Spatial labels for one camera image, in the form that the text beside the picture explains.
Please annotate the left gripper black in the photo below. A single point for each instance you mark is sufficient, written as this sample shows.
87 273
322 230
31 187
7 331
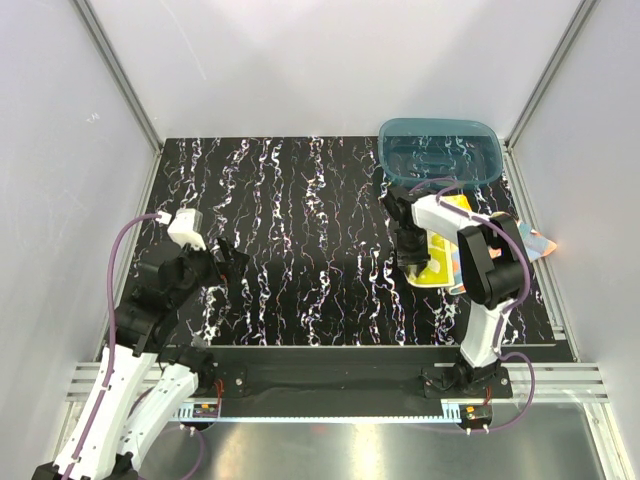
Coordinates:
221 270

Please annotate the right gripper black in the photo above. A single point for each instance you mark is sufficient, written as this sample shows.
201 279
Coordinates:
419 258

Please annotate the yellow crocodile towel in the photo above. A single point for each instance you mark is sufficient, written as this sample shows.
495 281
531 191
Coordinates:
440 260

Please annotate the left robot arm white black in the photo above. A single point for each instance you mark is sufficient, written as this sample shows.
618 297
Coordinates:
141 383

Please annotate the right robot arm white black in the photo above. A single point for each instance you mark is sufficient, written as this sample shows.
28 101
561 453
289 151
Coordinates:
495 272

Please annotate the teal transparent plastic bin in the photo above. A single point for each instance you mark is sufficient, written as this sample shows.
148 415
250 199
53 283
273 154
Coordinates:
411 150

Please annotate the orange blue dotted towel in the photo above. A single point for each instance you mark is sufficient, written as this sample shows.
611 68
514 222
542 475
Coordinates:
537 246

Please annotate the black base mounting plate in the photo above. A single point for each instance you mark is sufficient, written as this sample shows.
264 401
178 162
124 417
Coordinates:
433 371

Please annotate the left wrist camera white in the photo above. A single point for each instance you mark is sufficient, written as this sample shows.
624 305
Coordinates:
185 229

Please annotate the slotted cable duct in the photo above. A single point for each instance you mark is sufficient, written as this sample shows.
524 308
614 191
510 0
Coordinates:
351 410

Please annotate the aluminium front rail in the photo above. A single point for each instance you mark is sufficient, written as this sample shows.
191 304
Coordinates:
555 382

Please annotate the left aluminium frame post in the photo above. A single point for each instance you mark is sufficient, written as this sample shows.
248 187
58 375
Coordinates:
98 35

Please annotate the aluminium frame post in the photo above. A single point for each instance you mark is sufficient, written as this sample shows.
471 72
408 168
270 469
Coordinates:
570 35
98 35

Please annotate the right aluminium frame post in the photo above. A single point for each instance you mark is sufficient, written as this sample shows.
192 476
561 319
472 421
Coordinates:
570 35

